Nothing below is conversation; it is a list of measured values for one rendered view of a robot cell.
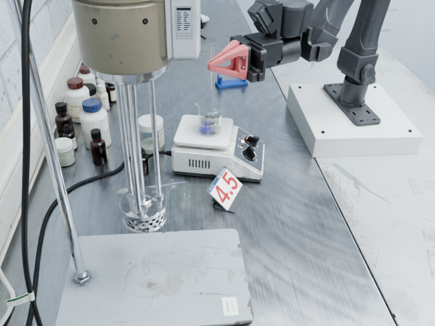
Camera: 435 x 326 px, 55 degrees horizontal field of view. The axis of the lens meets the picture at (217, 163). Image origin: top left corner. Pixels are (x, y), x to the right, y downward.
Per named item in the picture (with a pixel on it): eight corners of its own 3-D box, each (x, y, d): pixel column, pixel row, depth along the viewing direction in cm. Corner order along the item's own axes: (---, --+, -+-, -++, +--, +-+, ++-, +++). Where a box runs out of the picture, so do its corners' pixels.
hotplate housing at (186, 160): (263, 151, 102) (267, 123, 98) (261, 184, 92) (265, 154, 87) (174, 142, 104) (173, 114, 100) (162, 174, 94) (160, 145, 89)
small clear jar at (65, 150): (76, 154, 99) (72, 136, 96) (76, 165, 96) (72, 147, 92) (55, 157, 98) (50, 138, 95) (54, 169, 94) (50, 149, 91)
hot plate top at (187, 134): (234, 121, 98) (234, 118, 98) (228, 150, 88) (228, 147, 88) (183, 117, 99) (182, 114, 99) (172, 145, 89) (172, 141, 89)
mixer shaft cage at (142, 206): (167, 202, 66) (158, 46, 51) (167, 233, 60) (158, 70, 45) (123, 204, 65) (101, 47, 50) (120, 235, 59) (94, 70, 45)
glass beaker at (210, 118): (220, 126, 95) (221, 94, 90) (223, 139, 91) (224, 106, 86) (193, 127, 95) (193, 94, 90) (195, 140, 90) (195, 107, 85)
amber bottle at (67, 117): (78, 140, 104) (71, 105, 99) (63, 144, 102) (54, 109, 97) (72, 132, 107) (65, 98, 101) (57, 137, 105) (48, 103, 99)
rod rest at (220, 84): (244, 80, 135) (245, 70, 132) (248, 85, 132) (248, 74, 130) (214, 84, 132) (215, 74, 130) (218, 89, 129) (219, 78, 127)
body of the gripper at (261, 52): (259, 52, 79) (290, 44, 82) (231, 35, 86) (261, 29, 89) (256, 83, 83) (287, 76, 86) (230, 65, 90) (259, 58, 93)
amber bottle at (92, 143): (102, 167, 95) (97, 136, 90) (90, 163, 96) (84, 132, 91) (111, 159, 98) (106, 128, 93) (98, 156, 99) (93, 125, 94)
